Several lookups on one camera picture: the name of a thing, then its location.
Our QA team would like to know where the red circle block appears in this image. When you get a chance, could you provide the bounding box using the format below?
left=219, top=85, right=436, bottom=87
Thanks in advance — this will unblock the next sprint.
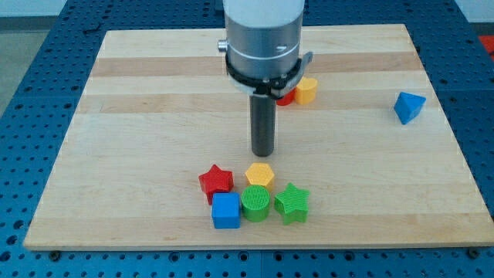
left=276, top=89, right=296, bottom=106

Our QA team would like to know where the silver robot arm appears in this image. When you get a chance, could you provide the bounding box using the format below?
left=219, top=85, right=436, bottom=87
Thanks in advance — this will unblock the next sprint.
left=218, top=0, right=313, bottom=100

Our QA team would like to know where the yellow hexagon block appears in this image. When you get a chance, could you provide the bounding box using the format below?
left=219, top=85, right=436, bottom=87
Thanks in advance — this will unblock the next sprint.
left=245, top=163, right=275, bottom=192

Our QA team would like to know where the green circle block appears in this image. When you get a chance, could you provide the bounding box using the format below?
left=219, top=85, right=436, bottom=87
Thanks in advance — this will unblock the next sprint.
left=241, top=185, right=270, bottom=222

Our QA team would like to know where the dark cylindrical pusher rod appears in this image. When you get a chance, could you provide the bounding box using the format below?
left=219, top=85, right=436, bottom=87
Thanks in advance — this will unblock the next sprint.
left=250, top=96, right=276, bottom=157

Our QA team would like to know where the red star block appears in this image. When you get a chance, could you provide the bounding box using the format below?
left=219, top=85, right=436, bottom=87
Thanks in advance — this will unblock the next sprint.
left=198, top=164, right=234, bottom=205

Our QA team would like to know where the blue cube block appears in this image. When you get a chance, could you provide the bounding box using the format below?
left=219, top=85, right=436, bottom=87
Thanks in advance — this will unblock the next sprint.
left=211, top=192, right=241, bottom=229

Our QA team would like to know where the yellow pentagon block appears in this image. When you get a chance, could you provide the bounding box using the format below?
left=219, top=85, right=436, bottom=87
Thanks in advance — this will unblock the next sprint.
left=295, top=77, right=318, bottom=105

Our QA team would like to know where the green star block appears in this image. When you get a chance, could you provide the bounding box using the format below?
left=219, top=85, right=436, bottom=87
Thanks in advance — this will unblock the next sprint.
left=274, top=183, right=310, bottom=225

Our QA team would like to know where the wooden board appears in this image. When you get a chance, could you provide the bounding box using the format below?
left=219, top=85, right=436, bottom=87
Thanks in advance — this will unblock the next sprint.
left=24, top=24, right=493, bottom=251

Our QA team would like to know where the blue triangle block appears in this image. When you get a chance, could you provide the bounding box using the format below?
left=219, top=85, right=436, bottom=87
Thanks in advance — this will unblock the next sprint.
left=394, top=92, right=426, bottom=125

